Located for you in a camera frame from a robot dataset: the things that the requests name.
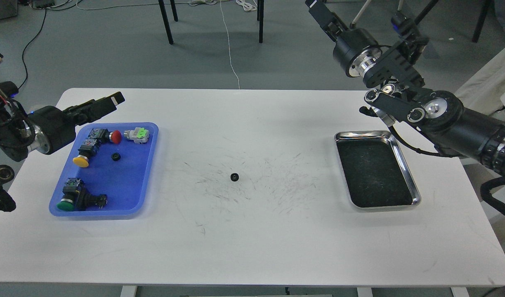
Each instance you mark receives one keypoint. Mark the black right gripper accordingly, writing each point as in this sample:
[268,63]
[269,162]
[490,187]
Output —
[356,50]

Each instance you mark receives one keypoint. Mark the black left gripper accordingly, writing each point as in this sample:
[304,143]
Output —
[54,129]

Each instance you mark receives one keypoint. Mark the small black gear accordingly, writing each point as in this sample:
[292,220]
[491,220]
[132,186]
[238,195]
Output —
[234,177]
[116,156]

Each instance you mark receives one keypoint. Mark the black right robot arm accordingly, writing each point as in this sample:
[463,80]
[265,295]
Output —
[429,122]

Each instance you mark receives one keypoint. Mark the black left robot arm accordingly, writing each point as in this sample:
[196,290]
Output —
[16,130]

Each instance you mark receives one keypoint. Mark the black chair leg right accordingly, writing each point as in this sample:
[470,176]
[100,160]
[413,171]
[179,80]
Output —
[260,19]

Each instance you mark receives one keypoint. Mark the black chair leg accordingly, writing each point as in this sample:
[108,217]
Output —
[166,22]
[260,19]

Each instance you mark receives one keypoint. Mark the blue plastic tray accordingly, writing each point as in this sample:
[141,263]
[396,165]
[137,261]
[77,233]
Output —
[124,181]

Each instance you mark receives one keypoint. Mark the black chair leg left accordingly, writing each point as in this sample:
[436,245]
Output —
[166,22]

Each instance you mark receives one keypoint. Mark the steel tray with black mat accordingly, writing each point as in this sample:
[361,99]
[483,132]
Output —
[376,173]

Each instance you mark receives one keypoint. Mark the beige cloth cover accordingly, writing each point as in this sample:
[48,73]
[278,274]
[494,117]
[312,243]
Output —
[483,91]

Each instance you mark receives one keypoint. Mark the red push button switch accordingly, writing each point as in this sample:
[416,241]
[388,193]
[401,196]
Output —
[102,136]

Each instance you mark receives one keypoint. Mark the yellow push button switch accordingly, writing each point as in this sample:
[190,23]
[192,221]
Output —
[88,149]

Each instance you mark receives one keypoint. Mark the grey switch with green label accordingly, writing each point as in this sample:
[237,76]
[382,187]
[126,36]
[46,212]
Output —
[138,135]

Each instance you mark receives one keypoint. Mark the green push button switch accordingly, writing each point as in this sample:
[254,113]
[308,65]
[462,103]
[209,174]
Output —
[76,196]

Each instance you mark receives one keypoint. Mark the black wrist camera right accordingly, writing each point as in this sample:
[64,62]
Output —
[413,40]

